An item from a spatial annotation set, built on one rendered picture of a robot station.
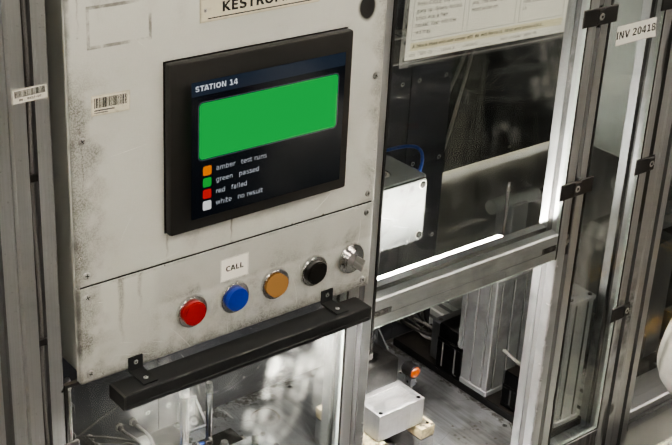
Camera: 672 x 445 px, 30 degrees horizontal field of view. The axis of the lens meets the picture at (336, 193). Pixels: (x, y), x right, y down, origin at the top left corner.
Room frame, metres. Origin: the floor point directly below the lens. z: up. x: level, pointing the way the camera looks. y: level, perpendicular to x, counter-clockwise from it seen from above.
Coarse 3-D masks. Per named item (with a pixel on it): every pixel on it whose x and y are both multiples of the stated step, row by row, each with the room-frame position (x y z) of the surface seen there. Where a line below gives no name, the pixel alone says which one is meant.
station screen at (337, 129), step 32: (288, 64) 1.32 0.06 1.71; (320, 64) 1.35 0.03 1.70; (192, 96) 1.24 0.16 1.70; (224, 96) 1.27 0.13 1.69; (192, 128) 1.24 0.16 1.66; (192, 160) 1.24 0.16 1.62; (224, 160) 1.27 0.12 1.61; (256, 160) 1.30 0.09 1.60; (288, 160) 1.33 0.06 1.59; (320, 160) 1.36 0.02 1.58; (192, 192) 1.24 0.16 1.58; (224, 192) 1.27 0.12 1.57; (256, 192) 1.30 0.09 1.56; (288, 192) 1.33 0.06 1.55
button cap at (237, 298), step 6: (234, 288) 1.30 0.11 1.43; (240, 288) 1.30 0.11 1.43; (228, 294) 1.30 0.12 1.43; (234, 294) 1.30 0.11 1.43; (240, 294) 1.30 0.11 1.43; (246, 294) 1.31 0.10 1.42; (228, 300) 1.29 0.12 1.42; (234, 300) 1.30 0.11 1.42; (240, 300) 1.30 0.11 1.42; (246, 300) 1.31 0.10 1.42; (228, 306) 1.29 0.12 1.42; (234, 306) 1.30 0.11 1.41; (240, 306) 1.30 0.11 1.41
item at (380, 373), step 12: (372, 336) 1.74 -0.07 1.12; (372, 348) 1.74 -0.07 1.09; (372, 360) 1.74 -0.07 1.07; (384, 360) 1.74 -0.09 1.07; (396, 360) 1.75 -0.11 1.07; (372, 372) 1.71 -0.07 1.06; (384, 372) 1.73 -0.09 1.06; (396, 372) 1.75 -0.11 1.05; (372, 384) 1.72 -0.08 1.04; (384, 384) 1.73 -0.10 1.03
